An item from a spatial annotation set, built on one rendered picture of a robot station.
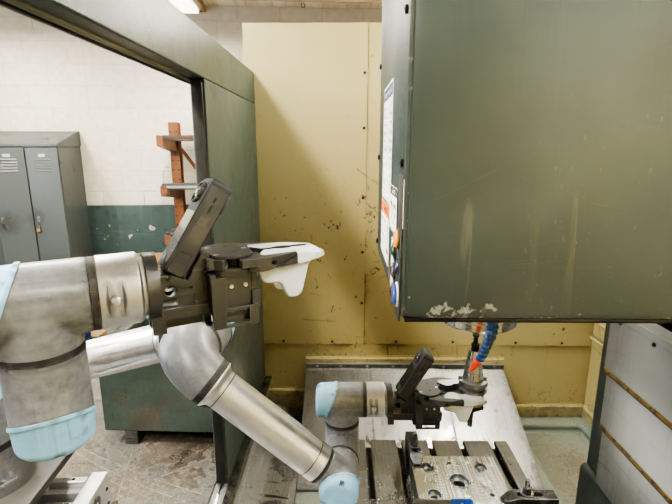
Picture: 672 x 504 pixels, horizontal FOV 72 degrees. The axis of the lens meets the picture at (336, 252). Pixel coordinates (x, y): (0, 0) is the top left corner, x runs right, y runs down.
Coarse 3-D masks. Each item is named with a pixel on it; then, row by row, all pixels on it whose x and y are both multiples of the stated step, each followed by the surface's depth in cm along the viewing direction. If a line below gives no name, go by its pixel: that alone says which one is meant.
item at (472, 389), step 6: (462, 372) 102; (462, 378) 100; (486, 378) 100; (462, 384) 98; (468, 384) 97; (474, 384) 97; (480, 384) 97; (486, 384) 98; (462, 390) 98; (468, 390) 98; (474, 390) 97; (480, 390) 98; (486, 390) 98
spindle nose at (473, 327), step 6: (450, 324) 93; (456, 324) 91; (462, 324) 90; (468, 324) 90; (474, 324) 89; (480, 324) 89; (498, 324) 89; (504, 324) 89; (510, 324) 90; (516, 324) 92; (462, 330) 91; (468, 330) 90; (474, 330) 89; (480, 330) 89; (498, 330) 89; (504, 330) 90
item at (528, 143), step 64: (384, 0) 89; (448, 0) 54; (512, 0) 54; (576, 0) 54; (640, 0) 53; (384, 64) 89; (448, 64) 55; (512, 64) 55; (576, 64) 55; (640, 64) 55; (448, 128) 57; (512, 128) 57; (576, 128) 57; (640, 128) 57; (448, 192) 59; (512, 192) 59; (576, 192) 58; (640, 192) 58; (448, 256) 61; (512, 256) 60; (576, 256) 60; (640, 256) 60; (448, 320) 63; (512, 320) 63; (576, 320) 63; (640, 320) 62
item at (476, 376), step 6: (468, 354) 98; (474, 354) 97; (468, 360) 98; (468, 366) 98; (480, 366) 98; (468, 372) 98; (474, 372) 97; (480, 372) 98; (468, 378) 98; (474, 378) 97; (480, 378) 98
